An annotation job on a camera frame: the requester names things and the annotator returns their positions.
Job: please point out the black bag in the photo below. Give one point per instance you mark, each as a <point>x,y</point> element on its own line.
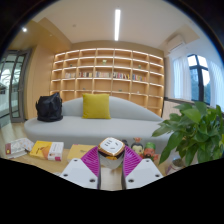
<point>49,108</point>

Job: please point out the round ceiling spotlight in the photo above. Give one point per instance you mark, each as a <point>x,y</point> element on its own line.
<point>24,29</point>

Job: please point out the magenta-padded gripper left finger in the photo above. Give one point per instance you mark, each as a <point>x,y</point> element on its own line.
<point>78,171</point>

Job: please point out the flat yellow book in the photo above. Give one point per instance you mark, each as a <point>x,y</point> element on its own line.
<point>78,151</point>

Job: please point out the glass door dark frame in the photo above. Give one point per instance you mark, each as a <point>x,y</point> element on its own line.
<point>15,86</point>

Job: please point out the three-figure cartoon figurine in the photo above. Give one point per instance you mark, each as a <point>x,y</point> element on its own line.
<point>137,145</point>

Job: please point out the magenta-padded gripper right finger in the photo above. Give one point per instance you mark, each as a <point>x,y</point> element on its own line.
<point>143,171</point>

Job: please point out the wooden wall shelf unit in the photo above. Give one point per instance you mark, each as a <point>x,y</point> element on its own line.
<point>106,83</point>

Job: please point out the green potted plant white pot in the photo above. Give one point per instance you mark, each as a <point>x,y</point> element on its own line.
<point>196,130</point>

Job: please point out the yellow and white book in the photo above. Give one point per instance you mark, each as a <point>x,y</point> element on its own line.
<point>45,150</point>

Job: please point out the red and white magazine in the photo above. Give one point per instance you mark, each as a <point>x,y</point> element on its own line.
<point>18,147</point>

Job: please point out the light grey curved sofa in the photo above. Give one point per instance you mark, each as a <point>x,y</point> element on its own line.
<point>83,130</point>

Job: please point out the white wall air conditioner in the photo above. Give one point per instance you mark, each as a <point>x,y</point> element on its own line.
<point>176,42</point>

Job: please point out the white sheer curtain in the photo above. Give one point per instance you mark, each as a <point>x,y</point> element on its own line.
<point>181,78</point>
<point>217,85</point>

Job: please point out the dark-framed window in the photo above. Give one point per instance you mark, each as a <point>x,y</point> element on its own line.
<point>199,80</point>

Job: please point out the yellow cushion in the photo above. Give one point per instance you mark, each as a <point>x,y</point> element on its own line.
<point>96,106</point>

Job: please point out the long ceiling light strip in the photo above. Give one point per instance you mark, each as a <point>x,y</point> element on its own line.
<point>117,25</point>

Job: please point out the white cube charger gold band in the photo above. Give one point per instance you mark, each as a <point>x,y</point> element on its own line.
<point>111,148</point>

